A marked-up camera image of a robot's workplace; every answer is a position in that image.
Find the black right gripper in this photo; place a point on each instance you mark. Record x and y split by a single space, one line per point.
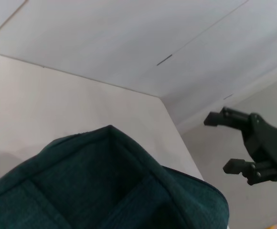
267 148

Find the dark teal lunch bag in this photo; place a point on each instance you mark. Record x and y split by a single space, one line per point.
81 179

